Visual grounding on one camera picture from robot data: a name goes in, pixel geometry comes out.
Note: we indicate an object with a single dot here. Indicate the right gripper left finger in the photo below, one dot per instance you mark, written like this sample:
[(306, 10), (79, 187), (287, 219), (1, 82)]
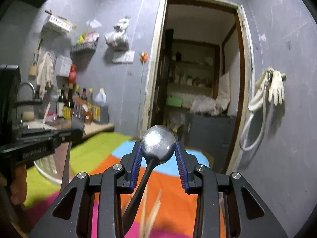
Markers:
[(70, 215)]

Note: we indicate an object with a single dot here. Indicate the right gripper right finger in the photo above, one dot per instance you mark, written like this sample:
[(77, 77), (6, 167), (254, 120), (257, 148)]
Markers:
[(247, 215)]

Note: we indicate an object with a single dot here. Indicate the metal spoon black handle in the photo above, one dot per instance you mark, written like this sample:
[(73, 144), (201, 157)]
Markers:
[(157, 147)]

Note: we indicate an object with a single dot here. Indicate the metal fork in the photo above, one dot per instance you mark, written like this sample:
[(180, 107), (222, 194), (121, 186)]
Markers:
[(77, 122)]

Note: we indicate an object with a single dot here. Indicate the white perforated utensil holder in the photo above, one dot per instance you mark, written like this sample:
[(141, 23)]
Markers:
[(51, 167)]

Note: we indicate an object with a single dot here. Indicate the person's left hand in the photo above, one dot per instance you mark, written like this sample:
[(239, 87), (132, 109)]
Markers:
[(19, 186)]

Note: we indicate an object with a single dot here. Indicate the colourful patchwork table cloth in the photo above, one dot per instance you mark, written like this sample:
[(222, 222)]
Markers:
[(176, 215)]

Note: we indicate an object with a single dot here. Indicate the grey cabinet in doorway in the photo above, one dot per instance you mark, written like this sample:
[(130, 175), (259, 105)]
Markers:
[(209, 134)]

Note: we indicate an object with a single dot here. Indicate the chrome faucet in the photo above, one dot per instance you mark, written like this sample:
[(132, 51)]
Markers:
[(28, 95)]

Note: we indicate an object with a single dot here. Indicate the black wine bottle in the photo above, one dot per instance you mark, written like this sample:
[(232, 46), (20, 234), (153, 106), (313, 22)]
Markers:
[(60, 103)]

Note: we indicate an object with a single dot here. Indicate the dark soy sauce bottle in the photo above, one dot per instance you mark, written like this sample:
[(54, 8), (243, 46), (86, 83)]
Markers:
[(69, 105)]

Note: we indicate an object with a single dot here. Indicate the white hanging towel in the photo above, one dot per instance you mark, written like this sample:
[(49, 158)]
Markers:
[(44, 78)]

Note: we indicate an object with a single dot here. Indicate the wooden knife holder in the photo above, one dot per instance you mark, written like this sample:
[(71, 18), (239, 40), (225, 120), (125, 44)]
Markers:
[(34, 66)]

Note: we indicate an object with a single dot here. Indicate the red plastic bag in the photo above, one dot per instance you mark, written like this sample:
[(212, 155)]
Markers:
[(72, 74)]

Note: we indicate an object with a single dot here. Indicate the white rubber gloves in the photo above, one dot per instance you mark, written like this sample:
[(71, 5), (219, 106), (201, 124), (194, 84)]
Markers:
[(269, 85)]

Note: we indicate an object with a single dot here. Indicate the white wall box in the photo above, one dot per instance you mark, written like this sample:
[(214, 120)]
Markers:
[(62, 66)]

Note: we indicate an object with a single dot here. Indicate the grey wall shelf basket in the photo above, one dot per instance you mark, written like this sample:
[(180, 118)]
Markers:
[(85, 46)]

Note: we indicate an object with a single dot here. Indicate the white wall socket panel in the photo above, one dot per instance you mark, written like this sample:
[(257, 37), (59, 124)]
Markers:
[(123, 57)]

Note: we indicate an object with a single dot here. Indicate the white wall basket rack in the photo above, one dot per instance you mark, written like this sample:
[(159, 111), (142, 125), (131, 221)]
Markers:
[(58, 23)]

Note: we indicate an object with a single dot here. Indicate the white plastic bag on wall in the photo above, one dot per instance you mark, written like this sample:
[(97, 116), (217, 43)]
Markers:
[(117, 40)]

